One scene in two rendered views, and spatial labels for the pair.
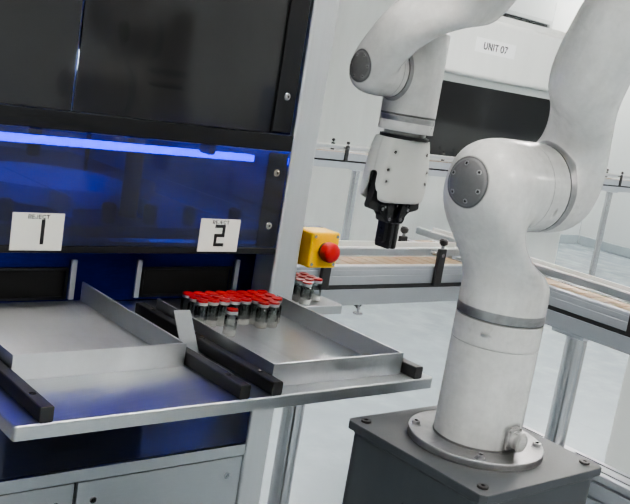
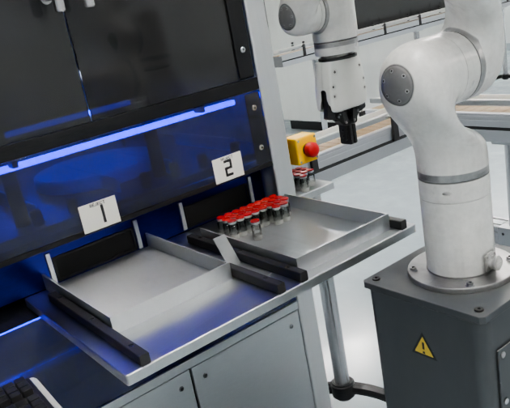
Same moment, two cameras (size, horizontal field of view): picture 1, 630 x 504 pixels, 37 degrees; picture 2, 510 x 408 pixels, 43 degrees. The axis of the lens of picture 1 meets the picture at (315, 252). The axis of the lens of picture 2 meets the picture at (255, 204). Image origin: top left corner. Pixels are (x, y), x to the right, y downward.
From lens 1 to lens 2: 0.17 m
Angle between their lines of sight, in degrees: 9
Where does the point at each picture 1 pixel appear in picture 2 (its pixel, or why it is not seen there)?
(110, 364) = (180, 297)
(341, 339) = (339, 214)
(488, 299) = (440, 167)
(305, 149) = (269, 82)
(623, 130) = not seen: outside the picture
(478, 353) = (444, 208)
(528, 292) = (469, 151)
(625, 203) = not seen: outside the picture
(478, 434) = (463, 266)
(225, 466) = (287, 320)
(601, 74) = not seen: outside the picture
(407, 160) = (346, 74)
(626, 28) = not seen: outside the picture
